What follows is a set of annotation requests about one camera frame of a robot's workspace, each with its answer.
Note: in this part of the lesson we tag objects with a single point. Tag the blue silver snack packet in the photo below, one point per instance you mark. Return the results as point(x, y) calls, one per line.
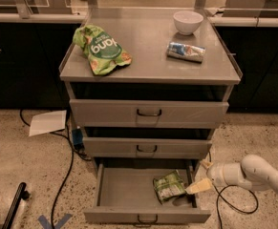
point(185, 52)

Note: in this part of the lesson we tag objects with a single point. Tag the white bowl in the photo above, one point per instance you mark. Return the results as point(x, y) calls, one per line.
point(186, 21)

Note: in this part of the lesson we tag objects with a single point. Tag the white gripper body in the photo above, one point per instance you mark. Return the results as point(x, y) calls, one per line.
point(217, 175)

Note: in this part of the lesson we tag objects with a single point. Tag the bottom grey drawer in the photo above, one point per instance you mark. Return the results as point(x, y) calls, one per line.
point(125, 193)

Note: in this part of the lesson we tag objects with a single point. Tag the blue power adapter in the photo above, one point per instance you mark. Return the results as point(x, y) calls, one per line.
point(77, 138)

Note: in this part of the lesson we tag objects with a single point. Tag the green jalapeno chip bag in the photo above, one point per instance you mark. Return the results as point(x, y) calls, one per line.
point(169, 186)

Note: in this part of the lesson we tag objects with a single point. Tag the grey metal drawer cabinet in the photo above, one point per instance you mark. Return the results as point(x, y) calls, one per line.
point(153, 75)

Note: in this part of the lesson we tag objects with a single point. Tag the white paper sheet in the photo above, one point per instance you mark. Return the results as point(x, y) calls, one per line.
point(48, 122)

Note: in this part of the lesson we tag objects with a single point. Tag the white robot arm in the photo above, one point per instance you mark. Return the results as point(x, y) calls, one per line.
point(252, 173)

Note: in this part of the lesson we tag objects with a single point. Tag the light green snack bag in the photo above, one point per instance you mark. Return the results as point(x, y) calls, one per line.
point(103, 52)

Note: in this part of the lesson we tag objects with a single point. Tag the dark counter cabinets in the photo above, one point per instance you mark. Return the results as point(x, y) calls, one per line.
point(30, 56)

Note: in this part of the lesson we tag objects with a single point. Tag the black bar on floor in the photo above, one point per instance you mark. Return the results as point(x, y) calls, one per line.
point(21, 194)

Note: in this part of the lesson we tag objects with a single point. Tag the top grey drawer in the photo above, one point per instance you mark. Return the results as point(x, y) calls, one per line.
point(147, 113)

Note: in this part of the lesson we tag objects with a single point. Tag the grey drawer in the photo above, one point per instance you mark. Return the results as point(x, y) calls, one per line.
point(146, 147)
point(125, 193)
point(147, 113)

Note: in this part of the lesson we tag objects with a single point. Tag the middle grey drawer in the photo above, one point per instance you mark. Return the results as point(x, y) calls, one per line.
point(146, 147)

